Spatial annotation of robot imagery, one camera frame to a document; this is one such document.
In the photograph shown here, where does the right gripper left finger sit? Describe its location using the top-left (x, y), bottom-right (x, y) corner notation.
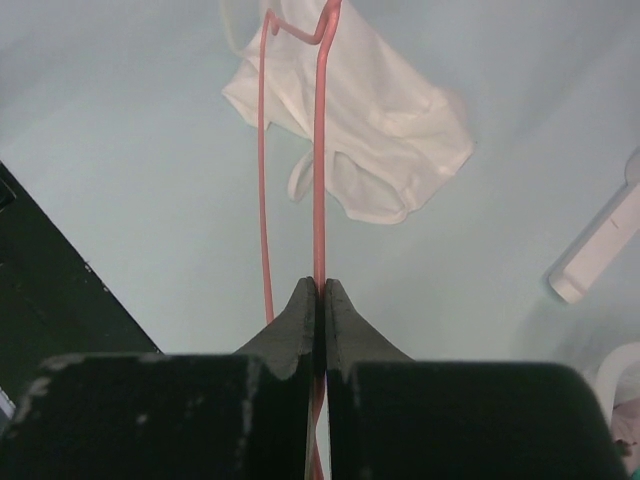
top-left (1, 278), bottom-right (316, 479)

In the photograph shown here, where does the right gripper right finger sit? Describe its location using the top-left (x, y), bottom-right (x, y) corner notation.
top-left (325, 280), bottom-right (627, 479)

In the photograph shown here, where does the white tank top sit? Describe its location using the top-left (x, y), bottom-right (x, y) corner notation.
top-left (223, 2), bottom-right (474, 224)

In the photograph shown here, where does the pink wire hanger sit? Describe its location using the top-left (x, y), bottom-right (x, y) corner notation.
top-left (257, 0), bottom-right (346, 480)

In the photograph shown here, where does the white plastic basket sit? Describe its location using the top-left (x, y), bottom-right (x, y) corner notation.
top-left (594, 342), bottom-right (639, 423)

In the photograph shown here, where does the white metal clothes rack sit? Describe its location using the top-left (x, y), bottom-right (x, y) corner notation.
top-left (548, 148), bottom-right (639, 304)

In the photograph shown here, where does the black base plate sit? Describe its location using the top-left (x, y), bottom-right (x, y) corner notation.
top-left (1, 167), bottom-right (159, 424)

